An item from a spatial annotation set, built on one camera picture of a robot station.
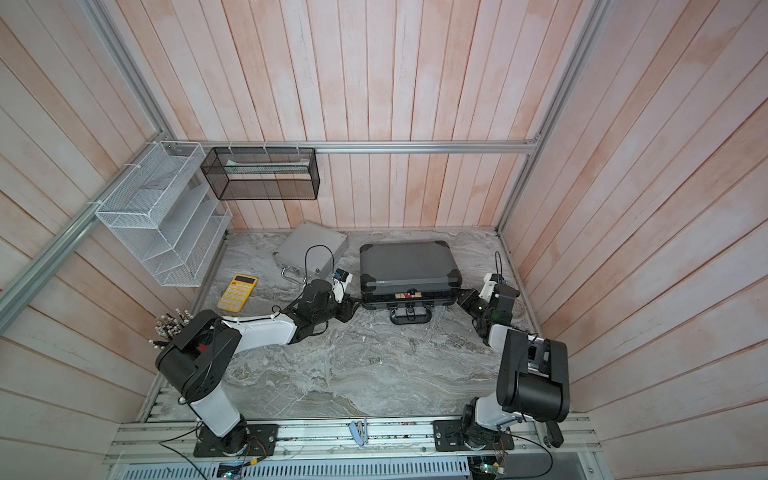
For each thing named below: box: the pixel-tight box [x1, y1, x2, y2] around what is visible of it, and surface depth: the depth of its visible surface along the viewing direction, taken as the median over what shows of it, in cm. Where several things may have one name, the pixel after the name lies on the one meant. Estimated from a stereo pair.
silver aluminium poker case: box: [272, 220, 350, 280], surface depth 112 cm
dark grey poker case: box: [359, 240, 463, 325], surface depth 97 cm
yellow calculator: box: [217, 274, 258, 313], surface depth 103 cm
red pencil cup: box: [148, 308, 194, 350], surface depth 76 cm
